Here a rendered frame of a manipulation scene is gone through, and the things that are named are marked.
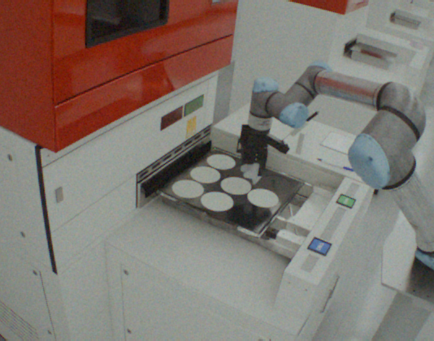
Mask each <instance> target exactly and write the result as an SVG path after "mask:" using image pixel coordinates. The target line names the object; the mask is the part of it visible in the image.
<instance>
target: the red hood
mask: <svg viewBox="0 0 434 341"><path fill-rule="evenodd" d="M238 2H239V0H0V125H1V126H2V127H4V128H5V129H8V130H11V131H12V132H14V133H15V134H19V135H20V136H22V137H24V138H25V139H27V140H31V141H32V142H34V143H36V144H38V145H40V146H41V147H43V148H47V149H48V150H50V151H51V152H54V153H57V152H59V151H61V150H62V149H65V148H66V147H68V146H69V145H72V144H73V143H76V142H77V141H79V140H81V139H83V138H85V137H86V136H88V135H90V134H92V133H94V132H96V131H98V130H99V129H101V128H103V127H105V126H107V125H109V124H111V123H113V122H114V121H116V120H119V119H121V118H123V117H124V116H125V115H127V114H130V113H132V112H133V111H134V110H137V109H139V108H141V107H143V106H145V105H147V104H149V103H151V102H152V101H155V100H157V99H159V98H160V97H164V96H166V95H168V94H169V93H172V92H174V91H176V90H177V89H179V88H182V87H184V86H185V85H187V84H190V83H192V82H194V81H195V80H198V79H200V78H202V77H203V76H207V75H209V74H210V73H212V72H214V71H217V70H220V69H222V68H224V67H226V66H228V65H230V64H231V60H232V48H233V42H234V31H235V25H236V19H237V8H238Z"/></svg>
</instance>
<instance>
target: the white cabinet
mask: <svg viewBox="0 0 434 341"><path fill-rule="evenodd" d="M373 192H374V188H373V190H372V192H371V195H370V196H369V198H368V200H367V203H366V204H365V206H364V208H363V210H362V212H361V214H360V216H359V219H358V222H357V224H356V226H355V227H354V230H353V232H352V234H351V236H350V238H349V240H348V242H347V244H346V246H345V248H344V250H343V252H342V254H341V255H340V257H339V259H338V261H337V263H336V265H335V267H334V269H333V271H332V272H331V274H330V276H329V278H328V280H327V282H326V284H325V285H324V287H323V290H322V291H321V293H320V295H319V297H318V299H317V300H316V302H315V304H314V306H313V308H312V309H311V311H310V312H309V313H308V315H307V316H306V319H305V320H304V322H303V323H302V326H301V327H300V329H299V331H298V332H297V334H296V336H295V337H294V336H293V335H290V334H288V333H286V332H283V331H282V330H279V329H276V328H275V327H274V326H269V325H268V324H266V323H265V322H261V321H259V320H258V319H256V318H252V317H251V316H249V315H247V314H244V313H242V312H240V311H238V310H236V309H233V308H231V307H229V306H227V305H226V304H224V303H222V302H218V301H217V300H214V299H212V298H210V297H209V296H207V295H205V294H203V293H200V292H198V291H195V290H193V289H192V288H191V287H188V286H187V285H185V284H183V283H181V282H179V281H177V280H175V279H174V278H172V277H170V276H168V275H166V274H164V273H162V272H160V271H158V270H156V269H154V268H152V267H150V266H148V265H147V264H145V263H143V262H141V261H139V260H137V259H136V258H134V257H132V256H130V255H128V254H127V253H124V252H123V251H121V250H119V249H117V248H115V247H113V246H112V245H110V244H108V243H106V242H105V252H106V271H107V277H108V288H109V300H110V304H111V322H112V329H113V340H114V341H311V340H312V339H313V337H314V334H315V332H316V331H317V329H318V327H319V324H320V323H321V321H322V320H323V317H324V315H325V313H326V312H327V310H328V307H329V306H330V304H331V303H332V301H333V299H334V297H335V294H336V292H337V289H338V287H339V284H340V282H341V279H342V276H343V273H344V272H345V268H346V266H347V263H348V260H349V258H350V255H351V253H352V251H353V248H354V245H355V242H356V240H357V238H358V233H359V231H360V229H361V226H362V223H363V220H364V218H365V216H366V213H367V209H368V207H369V204H370V202H371V198H372V194H373Z"/></svg>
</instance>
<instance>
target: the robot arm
mask: <svg viewBox="0 0 434 341"><path fill-rule="evenodd" d="M278 89H279V85H278V83H277V81H276V80H273V79H272V78H268V77H261V78H257V79H255V81H254V86H253V90H252V96H251V101H250V110H249V115H248V120H247V123H248V124H242V125H241V134H240V138H238V140H237V151H236V153H241V162H242V164H246V165H244V166H242V167H241V171H243V172H245V173H244V176H245V177H246V178H250V179H253V184H256V183H257V182H258V181H259V180H260V178H261V177H262V176H263V173H264V171H265V169H266V163H267V155H268V150H267V147H268V145H270V146H271V147H272V148H274V149H277V150H278V151H279V152H281V153H284V154H287V153H288V151H289V150H290V148H289V145H288V144H287V143H286V142H285V141H283V140H280V139H278V138H277V137H275V136H273V135H272V134H270V132H271V128H272V119H273V118H274V119H277V120H278V121H280V122H281V123H282V124H284V125H287V126H289V127H291V128H294V129H297V128H300V127H302V126H303V125H304V124H305V123H306V119H307V118H308V115H309V111H308V109H307V107H308V106H309V105H310V104H311V103H312V101H313V100H314V99H315V98H316V97H317V96H318V95H321V96H324V97H330V98H333V99H335V100H338V101H343V102H344V103H347V104H350V105H353V106H358V107H361V108H364V109H367V110H372V111H375V112H376V114H375V115H374V116H373V118H372V120H371V121H369V122H368V124H367V125H366V126H365V127H364V129H363V131H362V132H361V133H359V134H358V135H357V136H356V137H355V139H354V142H353V144H352V145H351V146H350V147H349V150H348V158H349V164H350V165H351V167H352V168H353V170H354V171H355V173H356V175H357V176H359V177H360V178H361V179H362V181H363V182H364V183H366V184H368V186H370V187H372V188H374V189H381V190H384V191H387V192H388V193H389V194H390V195H391V197H392V198H393V199H394V202H395V203H396V204H397V206H398V208H399V209H400V210H401V212H402V213H403V215H404V216H405V217H406V220H407V221H408V222H409V224H410V225H411V227H412V228H413V229H414V232H415V233H416V234H415V241H416V244H417V246H418V247H417V248H416V249H415V251H414V255H415V256H416V257H417V258H418V259H419V260H420V261H421V262H423V263H425V265H428V266H429V267H430V268H432V269H434V201H433V200H432V197H431V196H430V193H428V191H427V189H426V188H425V185H424V184H423V181H422V180H421V179H420V178H419V175H418V174H417V171H416V166H417V161H416V158H415V156H414V154H413V153H412V152H411V150H412V149H413V148H414V146H415V144H417V143H418V142H419V139H420V138H421V136H422V135H423V132H424V130H425V126H426V121H427V118H426V113H425V109H424V106H423V103H422V102H421V101H420V99H419V97H418V96H417V94H416V93H415V92H414V91H412V90H411V89H410V88H407V87H406V86H405V85H404V84H400V83H397V82H392V81H389V82H388V81H387V82H385V83H384V84H381V83H377V82H376V81H373V80H365V79H361V78H358V77H357V76H349V75H345V74H340V73H337V72H335V71H333V69H331V68H330V66H328V65H327V64H326V63H323V62H322V61H320V60H315V61H314V62H313V63H312V64H311V66H308V67H307V69H306V71H305V72H304V73H302V75H301V76H300V77H299V78H298V79H297V81H296V82H295V83H294V84H293V85H292V86H291V87H290V88H289V90H288V91H287V92H286V93H282V92H281V91H279V90H278ZM239 142H240V144H241V149H239V150H238V143H239Z"/></svg>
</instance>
